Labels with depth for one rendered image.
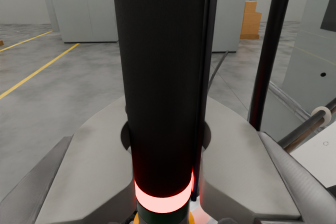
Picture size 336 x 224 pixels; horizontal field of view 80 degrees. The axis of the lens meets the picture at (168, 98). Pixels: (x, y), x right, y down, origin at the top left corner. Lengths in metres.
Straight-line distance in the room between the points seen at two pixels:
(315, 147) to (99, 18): 7.07
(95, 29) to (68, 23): 0.86
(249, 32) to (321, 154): 7.91
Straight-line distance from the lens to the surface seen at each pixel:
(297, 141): 0.31
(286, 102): 1.33
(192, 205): 0.21
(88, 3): 7.36
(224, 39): 5.94
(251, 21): 8.29
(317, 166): 0.53
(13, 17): 14.38
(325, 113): 0.39
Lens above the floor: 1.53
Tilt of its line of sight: 28 degrees down
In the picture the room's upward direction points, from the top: straight up
